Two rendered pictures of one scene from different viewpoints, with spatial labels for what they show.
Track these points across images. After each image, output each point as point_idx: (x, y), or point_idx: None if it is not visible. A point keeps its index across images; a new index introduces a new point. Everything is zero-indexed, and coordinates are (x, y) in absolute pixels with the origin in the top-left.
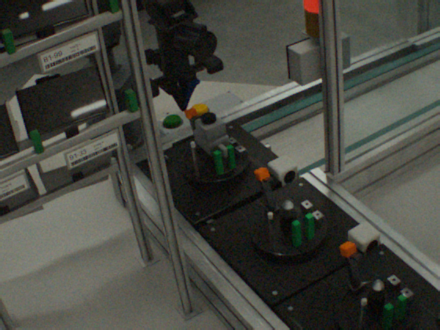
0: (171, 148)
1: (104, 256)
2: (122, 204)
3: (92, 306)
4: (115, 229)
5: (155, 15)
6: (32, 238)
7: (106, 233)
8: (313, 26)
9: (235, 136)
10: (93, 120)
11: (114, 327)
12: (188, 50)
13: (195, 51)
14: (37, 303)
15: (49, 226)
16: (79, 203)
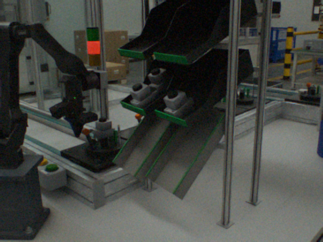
0: (85, 162)
1: (151, 202)
2: (102, 206)
3: (191, 197)
4: (126, 203)
5: (82, 68)
6: (142, 237)
7: (131, 205)
8: (100, 60)
9: (76, 148)
10: (32, 199)
11: (201, 188)
12: (96, 83)
13: (98, 80)
14: (201, 216)
15: (128, 233)
16: (100, 225)
